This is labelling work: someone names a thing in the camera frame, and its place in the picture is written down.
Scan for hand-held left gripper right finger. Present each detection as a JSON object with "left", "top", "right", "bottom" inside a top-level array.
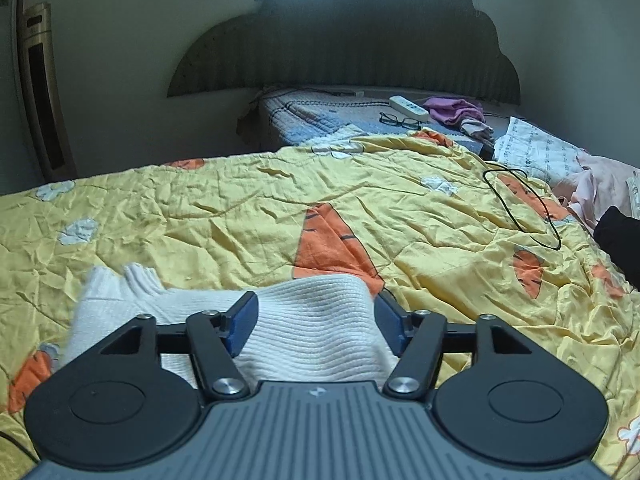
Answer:
[{"left": 373, "top": 292, "right": 532, "bottom": 402}]

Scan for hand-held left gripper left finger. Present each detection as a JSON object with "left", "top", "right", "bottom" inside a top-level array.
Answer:
[{"left": 97, "top": 290, "right": 261, "bottom": 402}]

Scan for white knit sweater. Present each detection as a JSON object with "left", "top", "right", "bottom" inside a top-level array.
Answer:
[{"left": 60, "top": 263, "right": 402, "bottom": 392}]

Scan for yellow carrot print blanket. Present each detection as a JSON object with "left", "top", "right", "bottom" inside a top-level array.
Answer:
[{"left": 0, "top": 127, "right": 640, "bottom": 480}]

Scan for black eyeglasses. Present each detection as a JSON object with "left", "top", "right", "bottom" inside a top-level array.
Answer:
[{"left": 378, "top": 111, "right": 422, "bottom": 131}]

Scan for grey crumpled cloth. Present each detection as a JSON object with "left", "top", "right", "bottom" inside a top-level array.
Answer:
[{"left": 460, "top": 117, "right": 496, "bottom": 142}]

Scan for white power strip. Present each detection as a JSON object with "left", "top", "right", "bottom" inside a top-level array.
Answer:
[{"left": 389, "top": 95, "right": 431, "bottom": 122}]

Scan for purple cloth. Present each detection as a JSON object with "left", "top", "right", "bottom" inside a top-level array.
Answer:
[{"left": 424, "top": 96, "right": 484, "bottom": 127}]

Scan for white patterned pillow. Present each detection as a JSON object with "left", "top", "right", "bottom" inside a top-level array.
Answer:
[{"left": 492, "top": 116, "right": 587, "bottom": 187}]

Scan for dark cloth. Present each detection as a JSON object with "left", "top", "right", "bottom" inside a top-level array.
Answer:
[{"left": 593, "top": 206, "right": 640, "bottom": 292}]

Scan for pink cloth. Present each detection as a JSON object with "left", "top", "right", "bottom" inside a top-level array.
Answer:
[{"left": 552, "top": 152, "right": 640, "bottom": 237}]

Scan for grey cloud-shaped headboard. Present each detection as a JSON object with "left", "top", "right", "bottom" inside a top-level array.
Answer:
[{"left": 166, "top": 0, "right": 522, "bottom": 109}]

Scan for gold tower air conditioner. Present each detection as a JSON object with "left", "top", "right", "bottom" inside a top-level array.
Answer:
[{"left": 17, "top": 2, "right": 77, "bottom": 182}]

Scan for black cable loop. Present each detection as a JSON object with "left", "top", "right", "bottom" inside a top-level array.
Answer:
[{"left": 482, "top": 169, "right": 563, "bottom": 252}]

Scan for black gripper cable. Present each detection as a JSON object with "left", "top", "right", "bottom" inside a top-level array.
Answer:
[{"left": 0, "top": 430, "right": 42, "bottom": 463}]

